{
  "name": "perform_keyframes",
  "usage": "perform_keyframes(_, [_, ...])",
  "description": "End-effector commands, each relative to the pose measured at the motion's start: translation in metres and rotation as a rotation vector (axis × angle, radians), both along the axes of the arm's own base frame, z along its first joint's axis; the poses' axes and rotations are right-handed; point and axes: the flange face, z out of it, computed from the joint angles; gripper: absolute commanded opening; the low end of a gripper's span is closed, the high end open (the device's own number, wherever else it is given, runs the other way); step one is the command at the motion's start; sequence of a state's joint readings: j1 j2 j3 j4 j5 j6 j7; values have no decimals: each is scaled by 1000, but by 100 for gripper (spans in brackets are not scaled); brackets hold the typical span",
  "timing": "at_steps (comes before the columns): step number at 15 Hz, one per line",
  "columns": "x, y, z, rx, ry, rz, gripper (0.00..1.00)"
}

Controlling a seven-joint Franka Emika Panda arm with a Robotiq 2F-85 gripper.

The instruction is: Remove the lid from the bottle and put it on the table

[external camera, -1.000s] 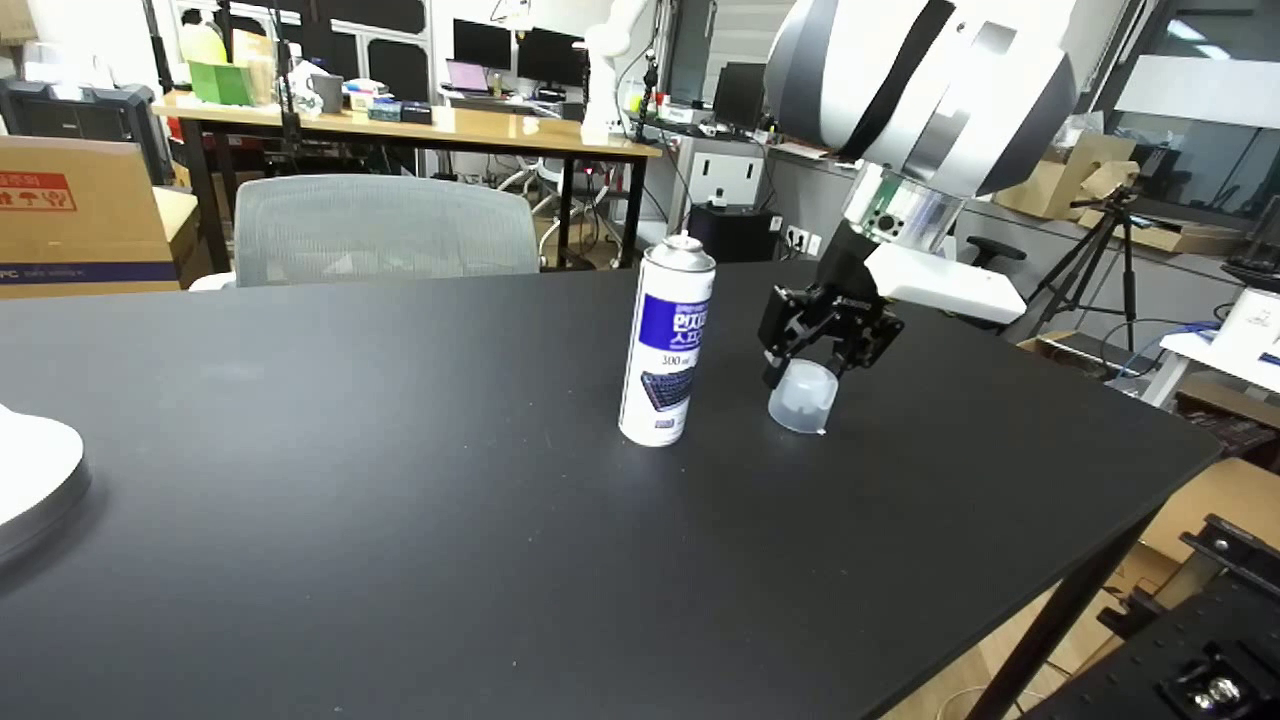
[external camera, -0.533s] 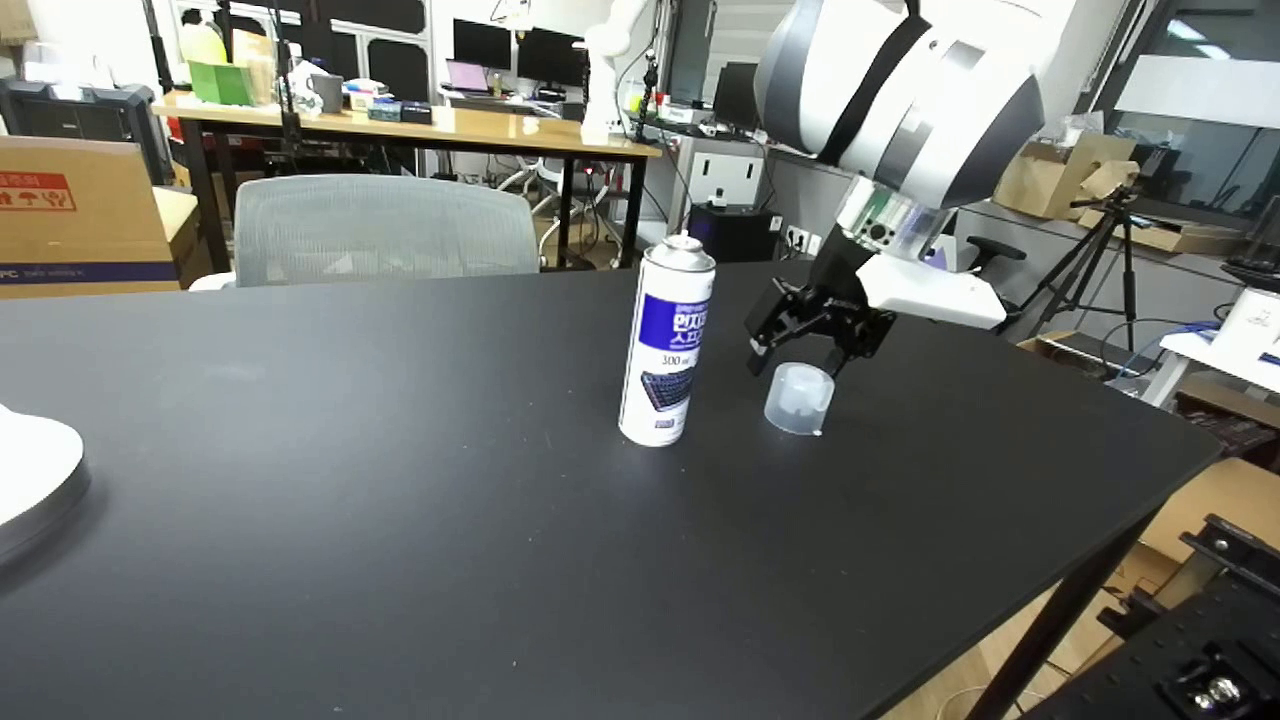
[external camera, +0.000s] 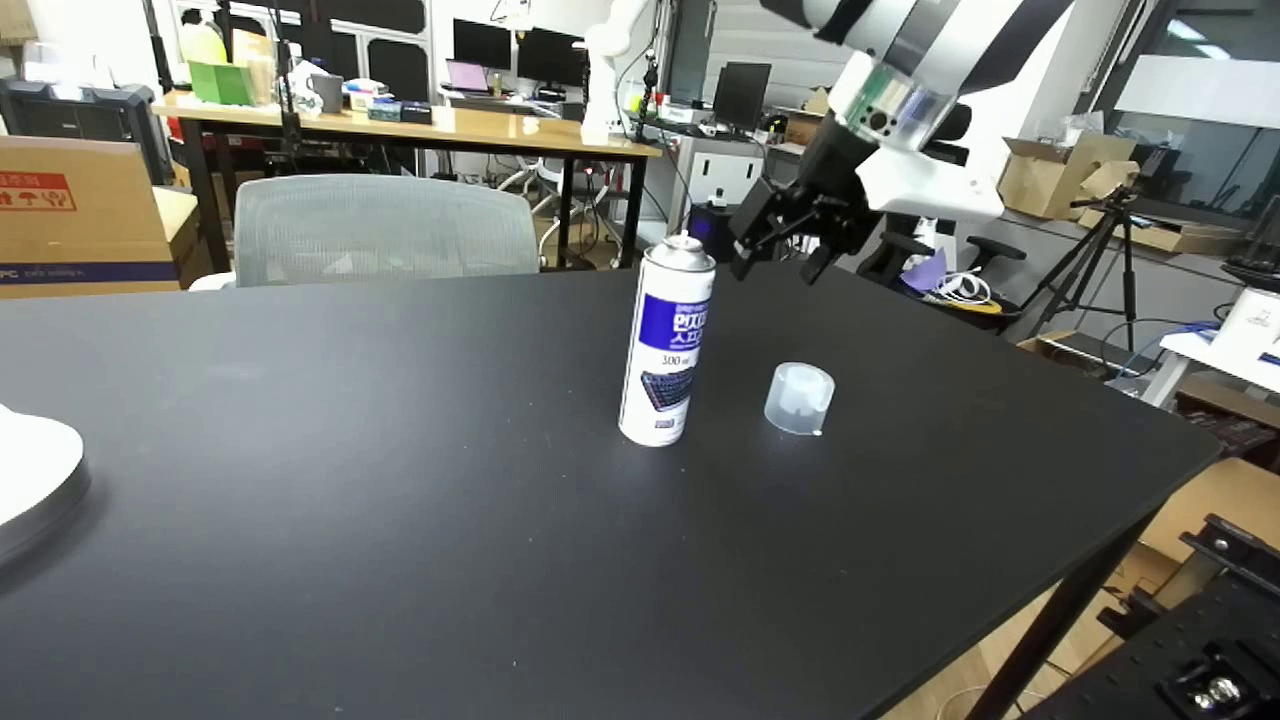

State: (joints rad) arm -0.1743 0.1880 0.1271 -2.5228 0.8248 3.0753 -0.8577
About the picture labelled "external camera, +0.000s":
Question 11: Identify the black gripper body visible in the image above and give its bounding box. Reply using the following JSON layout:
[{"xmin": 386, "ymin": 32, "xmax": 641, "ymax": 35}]
[{"xmin": 777, "ymin": 112, "xmax": 889, "ymax": 231}]

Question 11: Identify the white blue spray can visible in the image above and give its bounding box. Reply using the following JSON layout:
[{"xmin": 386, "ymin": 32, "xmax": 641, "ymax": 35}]
[{"xmin": 617, "ymin": 231, "xmax": 721, "ymax": 453}]

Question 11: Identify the translucent plastic cap lid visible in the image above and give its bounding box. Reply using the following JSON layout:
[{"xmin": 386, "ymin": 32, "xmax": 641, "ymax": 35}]
[{"xmin": 760, "ymin": 361, "xmax": 842, "ymax": 443}]

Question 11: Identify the white drawer cabinet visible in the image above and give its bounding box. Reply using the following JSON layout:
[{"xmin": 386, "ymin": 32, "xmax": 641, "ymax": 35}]
[{"xmin": 682, "ymin": 131, "xmax": 774, "ymax": 247}]

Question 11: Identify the small dark monitor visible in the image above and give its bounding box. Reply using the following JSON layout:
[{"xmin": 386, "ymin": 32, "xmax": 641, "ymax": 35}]
[{"xmin": 711, "ymin": 60, "xmax": 779, "ymax": 137}]

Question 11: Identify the open cardboard box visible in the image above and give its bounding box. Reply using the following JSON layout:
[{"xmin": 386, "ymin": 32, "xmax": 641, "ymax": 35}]
[{"xmin": 998, "ymin": 127, "xmax": 1140, "ymax": 226}]

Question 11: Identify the laptop with pink screen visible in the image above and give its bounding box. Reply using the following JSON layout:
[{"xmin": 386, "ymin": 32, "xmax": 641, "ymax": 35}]
[{"xmin": 446, "ymin": 55, "xmax": 496, "ymax": 101}]

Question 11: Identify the long wooden desk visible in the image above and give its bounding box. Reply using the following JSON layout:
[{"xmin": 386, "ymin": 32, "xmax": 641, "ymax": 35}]
[{"xmin": 157, "ymin": 96, "xmax": 670, "ymax": 277}]

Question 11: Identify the grey office chair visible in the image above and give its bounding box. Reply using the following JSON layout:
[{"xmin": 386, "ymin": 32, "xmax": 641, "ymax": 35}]
[{"xmin": 187, "ymin": 174, "xmax": 544, "ymax": 295}]

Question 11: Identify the white side table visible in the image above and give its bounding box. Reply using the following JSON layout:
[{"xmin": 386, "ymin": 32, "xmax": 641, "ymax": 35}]
[{"xmin": 1140, "ymin": 282, "xmax": 1280, "ymax": 412}]

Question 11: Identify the white cabinet with black panels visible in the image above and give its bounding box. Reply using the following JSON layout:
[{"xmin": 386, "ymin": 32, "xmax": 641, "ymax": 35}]
[{"xmin": 284, "ymin": 0, "xmax": 442, "ymax": 108}]

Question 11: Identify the black perforated breadboard plate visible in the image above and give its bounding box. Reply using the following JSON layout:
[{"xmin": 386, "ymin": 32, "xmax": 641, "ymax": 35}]
[{"xmin": 1025, "ymin": 515, "xmax": 1280, "ymax": 720}]

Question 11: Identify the small green box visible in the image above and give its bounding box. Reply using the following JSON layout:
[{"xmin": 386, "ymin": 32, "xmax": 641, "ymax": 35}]
[{"xmin": 184, "ymin": 55, "xmax": 262, "ymax": 112}]

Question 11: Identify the brown cardboard box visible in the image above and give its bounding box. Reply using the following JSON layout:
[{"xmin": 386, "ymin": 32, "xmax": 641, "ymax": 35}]
[{"xmin": 0, "ymin": 131, "xmax": 201, "ymax": 300}]

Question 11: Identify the clear plastic tray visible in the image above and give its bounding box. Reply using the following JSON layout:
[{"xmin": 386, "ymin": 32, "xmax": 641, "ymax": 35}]
[{"xmin": 0, "ymin": 399, "xmax": 91, "ymax": 545}]

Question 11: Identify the black camera tripod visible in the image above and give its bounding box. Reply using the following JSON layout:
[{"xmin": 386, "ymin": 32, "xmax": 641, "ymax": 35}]
[{"xmin": 1016, "ymin": 186, "xmax": 1149, "ymax": 361}]

